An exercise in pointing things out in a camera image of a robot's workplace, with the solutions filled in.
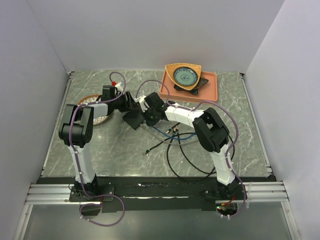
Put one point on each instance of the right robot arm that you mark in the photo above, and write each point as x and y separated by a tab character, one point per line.
212	134

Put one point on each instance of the salmon rectangular tray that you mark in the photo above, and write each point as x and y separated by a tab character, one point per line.
208	92

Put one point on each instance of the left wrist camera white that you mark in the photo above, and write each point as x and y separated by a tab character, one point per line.
119	85

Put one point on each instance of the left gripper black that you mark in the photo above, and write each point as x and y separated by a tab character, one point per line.
129	105

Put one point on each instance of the black network switch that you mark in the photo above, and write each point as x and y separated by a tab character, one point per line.
133	118

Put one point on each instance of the teal patterned round plate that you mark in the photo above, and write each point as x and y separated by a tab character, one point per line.
185	76

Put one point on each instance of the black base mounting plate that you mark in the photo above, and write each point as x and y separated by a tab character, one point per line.
157	193

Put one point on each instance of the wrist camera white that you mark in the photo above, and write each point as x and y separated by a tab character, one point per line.
119	85
142	103

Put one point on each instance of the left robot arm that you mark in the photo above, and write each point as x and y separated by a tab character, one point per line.
76	131

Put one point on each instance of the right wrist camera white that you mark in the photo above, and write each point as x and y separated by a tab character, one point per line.
142	103

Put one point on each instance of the black dish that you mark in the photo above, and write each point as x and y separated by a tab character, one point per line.
195	90

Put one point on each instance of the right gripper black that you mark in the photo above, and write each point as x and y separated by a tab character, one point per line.
149	122

